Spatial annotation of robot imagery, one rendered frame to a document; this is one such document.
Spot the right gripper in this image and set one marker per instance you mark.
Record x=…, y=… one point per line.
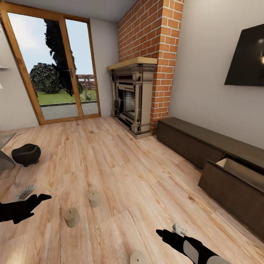
x=168, y=237

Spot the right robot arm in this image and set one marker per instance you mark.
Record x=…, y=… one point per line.
x=190, y=247

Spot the pillar candle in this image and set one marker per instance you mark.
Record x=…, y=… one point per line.
x=137, y=258
x=94, y=198
x=72, y=217

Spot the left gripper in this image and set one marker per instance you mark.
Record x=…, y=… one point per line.
x=23, y=208

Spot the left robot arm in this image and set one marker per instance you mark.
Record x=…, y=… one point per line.
x=21, y=209

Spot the cauldron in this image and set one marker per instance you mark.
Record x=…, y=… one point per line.
x=27, y=154

